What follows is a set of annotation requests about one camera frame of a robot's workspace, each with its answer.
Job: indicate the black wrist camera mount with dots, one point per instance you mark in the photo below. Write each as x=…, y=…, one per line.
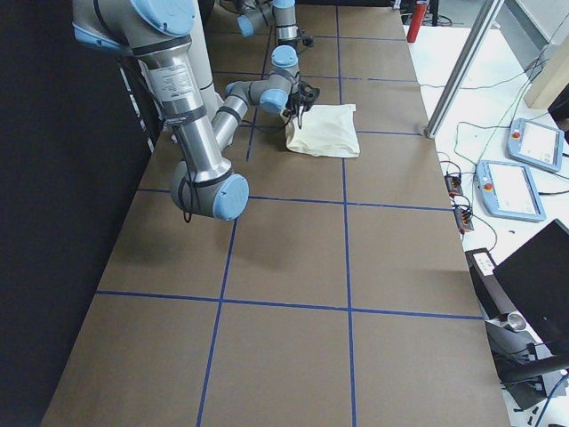
x=307, y=95
x=304, y=39

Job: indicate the teach pendant tablet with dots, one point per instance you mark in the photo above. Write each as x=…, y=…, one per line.
x=508, y=191
x=535, y=144

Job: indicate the red cylinder bottle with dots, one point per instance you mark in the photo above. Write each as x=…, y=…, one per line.
x=419, y=12

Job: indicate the near teach pendant tablet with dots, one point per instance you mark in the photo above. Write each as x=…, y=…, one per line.
x=508, y=191

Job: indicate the aluminium frame post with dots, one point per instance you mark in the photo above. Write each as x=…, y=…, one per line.
x=474, y=41

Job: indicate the wooden beige board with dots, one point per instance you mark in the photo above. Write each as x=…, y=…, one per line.
x=551, y=81

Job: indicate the black monitor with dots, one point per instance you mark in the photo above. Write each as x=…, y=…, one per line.
x=535, y=279

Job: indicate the silver round knob device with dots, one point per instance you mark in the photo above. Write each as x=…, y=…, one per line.
x=515, y=322

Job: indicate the cream long-sleeve printed shirt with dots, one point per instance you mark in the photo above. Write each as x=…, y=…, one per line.
x=324, y=131

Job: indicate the black box white label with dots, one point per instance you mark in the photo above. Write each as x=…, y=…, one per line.
x=481, y=271

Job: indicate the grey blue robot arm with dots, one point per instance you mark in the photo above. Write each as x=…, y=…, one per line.
x=168, y=38
x=278, y=14

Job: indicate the orange black connector board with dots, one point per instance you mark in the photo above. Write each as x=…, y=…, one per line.
x=453, y=185

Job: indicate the far teach pendant tablet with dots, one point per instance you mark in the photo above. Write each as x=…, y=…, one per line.
x=535, y=144

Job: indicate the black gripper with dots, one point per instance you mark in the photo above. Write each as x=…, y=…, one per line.
x=295, y=100

